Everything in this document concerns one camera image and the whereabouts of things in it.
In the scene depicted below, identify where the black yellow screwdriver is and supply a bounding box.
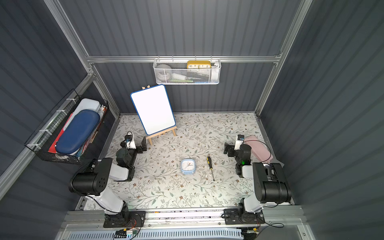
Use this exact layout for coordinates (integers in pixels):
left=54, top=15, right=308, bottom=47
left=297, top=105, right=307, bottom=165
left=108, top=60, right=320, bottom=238
left=207, top=156, right=215, bottom=181

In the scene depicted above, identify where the light blue alarm clock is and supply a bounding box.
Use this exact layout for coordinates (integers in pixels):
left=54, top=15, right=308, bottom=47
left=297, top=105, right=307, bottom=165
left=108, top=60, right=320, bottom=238
left=181, top=159, right=196, bottom=175

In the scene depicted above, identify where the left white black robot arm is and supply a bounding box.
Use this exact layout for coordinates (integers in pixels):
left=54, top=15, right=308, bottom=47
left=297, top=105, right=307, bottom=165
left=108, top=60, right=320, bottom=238
left=69, top=133, right=148, bottom=228

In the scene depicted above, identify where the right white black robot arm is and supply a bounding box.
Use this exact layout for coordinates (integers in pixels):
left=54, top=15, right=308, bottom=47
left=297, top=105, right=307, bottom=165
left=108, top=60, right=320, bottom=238
left=224, top=140, right=292, bottom=224

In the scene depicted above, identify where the wooden easel stand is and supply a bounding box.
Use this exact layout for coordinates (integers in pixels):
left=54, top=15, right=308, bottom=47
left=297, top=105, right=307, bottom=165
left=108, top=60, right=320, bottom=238
left=140, top=85, right=177, bottom=145

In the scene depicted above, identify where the pink pencil case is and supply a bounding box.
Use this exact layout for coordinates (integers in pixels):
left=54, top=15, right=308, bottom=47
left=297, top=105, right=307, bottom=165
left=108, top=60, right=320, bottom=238
left=244, top=136, right=274, bottom=164

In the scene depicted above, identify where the dark blue oval case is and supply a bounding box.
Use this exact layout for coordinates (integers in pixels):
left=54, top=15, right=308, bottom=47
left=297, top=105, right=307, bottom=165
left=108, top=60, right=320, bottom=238
left=56, top=110, right=100, bottom=155

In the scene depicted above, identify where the white plastic container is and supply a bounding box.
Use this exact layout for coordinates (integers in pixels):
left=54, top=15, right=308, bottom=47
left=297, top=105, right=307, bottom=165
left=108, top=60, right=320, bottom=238
left=68, top=98, right=101, bottom=123

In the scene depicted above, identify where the white tape roll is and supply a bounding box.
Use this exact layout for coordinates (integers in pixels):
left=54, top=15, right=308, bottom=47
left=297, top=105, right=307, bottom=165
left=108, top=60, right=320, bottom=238
left=154, top=64, right=172, bottom=82

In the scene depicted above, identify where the red folder in basket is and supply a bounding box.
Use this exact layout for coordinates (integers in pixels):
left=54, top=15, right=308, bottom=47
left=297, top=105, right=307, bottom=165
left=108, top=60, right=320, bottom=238
left=48, top=113, right=73, bottom=154

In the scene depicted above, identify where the yellow clock in basket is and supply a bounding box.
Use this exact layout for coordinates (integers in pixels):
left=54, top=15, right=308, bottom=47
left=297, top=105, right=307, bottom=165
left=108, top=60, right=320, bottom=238
left=187, top=60, right=212, bottom=70

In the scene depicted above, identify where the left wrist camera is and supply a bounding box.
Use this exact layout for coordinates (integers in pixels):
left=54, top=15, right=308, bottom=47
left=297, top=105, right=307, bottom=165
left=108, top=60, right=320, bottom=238
left=125, top=131, right=136, bottom=149

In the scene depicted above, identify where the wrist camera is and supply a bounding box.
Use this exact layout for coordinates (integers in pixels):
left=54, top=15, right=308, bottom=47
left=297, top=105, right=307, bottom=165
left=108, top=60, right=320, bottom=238
left=234, top=135, right=245, bottom=151
left=125, top=131, right=136, bottom=149

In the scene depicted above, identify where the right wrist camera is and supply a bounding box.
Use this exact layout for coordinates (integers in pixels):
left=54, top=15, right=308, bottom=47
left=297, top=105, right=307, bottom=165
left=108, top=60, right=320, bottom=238
left=234, top=135, right=245, bottom=151

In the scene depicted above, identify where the white board blue frame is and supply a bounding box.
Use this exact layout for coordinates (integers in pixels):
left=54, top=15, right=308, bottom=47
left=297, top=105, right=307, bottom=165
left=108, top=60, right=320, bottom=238
left=130, top=85, right=176, bottom=136

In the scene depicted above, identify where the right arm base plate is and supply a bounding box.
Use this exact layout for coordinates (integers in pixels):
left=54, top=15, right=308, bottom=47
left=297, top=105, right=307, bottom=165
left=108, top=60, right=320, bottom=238
left=221, top=208, right=265, bottom=225

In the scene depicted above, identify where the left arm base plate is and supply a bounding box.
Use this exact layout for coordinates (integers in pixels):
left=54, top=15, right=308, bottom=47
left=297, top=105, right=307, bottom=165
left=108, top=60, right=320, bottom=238
left=103, top=211, right=146, bottom=228

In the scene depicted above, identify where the black wire wall basket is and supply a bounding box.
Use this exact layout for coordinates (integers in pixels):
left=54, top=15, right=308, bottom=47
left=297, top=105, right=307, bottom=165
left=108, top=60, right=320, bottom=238
left=25, top=90, right=109, bottom=165

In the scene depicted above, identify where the white wire mesh basket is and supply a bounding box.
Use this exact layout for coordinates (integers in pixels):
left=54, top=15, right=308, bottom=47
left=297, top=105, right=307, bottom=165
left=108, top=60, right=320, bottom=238
left=153, top=59, right=222, bottom=85

